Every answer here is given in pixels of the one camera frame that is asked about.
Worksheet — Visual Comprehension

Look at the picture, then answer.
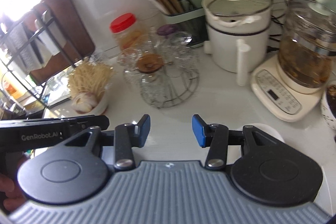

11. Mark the white ceramic bowl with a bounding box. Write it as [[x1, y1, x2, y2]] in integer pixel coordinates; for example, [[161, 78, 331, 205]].
[[228, 123, 285, 162]]

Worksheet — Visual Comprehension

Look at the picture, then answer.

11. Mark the person's left hand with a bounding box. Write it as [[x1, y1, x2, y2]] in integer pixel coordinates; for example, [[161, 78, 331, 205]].
[[1, 152, 28, 214]]

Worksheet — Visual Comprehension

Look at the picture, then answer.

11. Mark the orange detergent bottle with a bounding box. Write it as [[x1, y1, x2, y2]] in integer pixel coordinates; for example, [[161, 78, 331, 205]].
[[1, 73, 25, 100]]

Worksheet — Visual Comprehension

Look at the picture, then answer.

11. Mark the tray with drinking glasses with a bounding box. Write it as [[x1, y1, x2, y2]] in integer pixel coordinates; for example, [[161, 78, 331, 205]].
[[42, 67, 74, 107]]

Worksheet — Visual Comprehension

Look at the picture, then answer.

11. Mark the bowl with noodles and garlic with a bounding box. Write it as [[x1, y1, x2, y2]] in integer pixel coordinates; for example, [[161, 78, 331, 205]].
[[68, 59, 115, 115]]

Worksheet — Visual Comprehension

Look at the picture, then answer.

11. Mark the glass health kettle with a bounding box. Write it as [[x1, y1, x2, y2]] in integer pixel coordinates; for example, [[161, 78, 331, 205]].
[[251, 0, 335, 122]]

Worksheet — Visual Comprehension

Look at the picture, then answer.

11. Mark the red lid plastic jar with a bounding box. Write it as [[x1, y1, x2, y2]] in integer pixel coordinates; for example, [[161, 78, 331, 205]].
[[109, 12, 145, 51]]

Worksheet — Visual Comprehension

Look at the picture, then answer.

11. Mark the white electric cooker pot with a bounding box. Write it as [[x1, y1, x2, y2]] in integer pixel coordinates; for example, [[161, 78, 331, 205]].
[[202, 0, 272, 86]]

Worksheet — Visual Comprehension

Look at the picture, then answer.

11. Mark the patterned bowl with grains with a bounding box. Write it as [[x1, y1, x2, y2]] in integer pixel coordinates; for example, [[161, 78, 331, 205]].
[[321, 80, 335, 130]]

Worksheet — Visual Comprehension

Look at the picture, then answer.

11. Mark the green chopstick holder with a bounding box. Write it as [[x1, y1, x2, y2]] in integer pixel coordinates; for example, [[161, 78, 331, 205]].
[[148, 0, 208, 48]]

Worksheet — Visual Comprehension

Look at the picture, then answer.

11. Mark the dark wooden cutting board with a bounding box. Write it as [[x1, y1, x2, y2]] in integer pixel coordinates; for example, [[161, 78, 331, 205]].
[[30, 0, 96, 85]]

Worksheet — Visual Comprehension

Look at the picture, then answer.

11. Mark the wire rack with glass cups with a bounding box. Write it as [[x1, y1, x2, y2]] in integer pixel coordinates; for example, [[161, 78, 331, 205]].
[[117, 24, 200, 109]]

